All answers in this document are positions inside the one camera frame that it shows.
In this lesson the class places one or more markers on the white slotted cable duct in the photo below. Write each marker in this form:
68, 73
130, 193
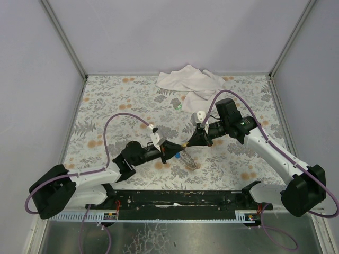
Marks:
161, 215

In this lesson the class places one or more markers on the white crumpled cloth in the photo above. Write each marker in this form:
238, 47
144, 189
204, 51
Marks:
200, 87

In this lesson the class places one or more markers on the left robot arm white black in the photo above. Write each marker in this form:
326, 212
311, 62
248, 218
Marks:
59, 188

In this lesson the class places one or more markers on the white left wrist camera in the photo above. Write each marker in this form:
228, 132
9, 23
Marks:
157, 138

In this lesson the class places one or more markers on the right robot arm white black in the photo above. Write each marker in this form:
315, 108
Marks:
301, 190

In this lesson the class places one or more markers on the grey left corner post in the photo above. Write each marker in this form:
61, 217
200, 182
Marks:
47, 7

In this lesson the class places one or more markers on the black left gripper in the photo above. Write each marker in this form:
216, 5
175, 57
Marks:
162, 153

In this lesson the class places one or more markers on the white disc with keyrings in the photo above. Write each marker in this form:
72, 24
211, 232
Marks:
188, 160

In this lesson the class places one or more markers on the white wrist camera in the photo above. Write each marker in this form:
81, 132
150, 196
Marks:
198, 118
157, 138

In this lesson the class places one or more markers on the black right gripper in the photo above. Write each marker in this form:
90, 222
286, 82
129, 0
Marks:
206, 135

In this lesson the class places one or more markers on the green tagged key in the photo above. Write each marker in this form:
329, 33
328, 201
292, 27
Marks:
178, 108

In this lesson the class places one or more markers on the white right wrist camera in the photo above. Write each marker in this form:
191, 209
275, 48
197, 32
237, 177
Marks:
198, 118

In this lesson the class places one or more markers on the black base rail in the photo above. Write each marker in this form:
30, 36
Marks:
131, 200

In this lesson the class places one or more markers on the grey aluminium corner post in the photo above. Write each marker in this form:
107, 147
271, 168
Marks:
298, 26

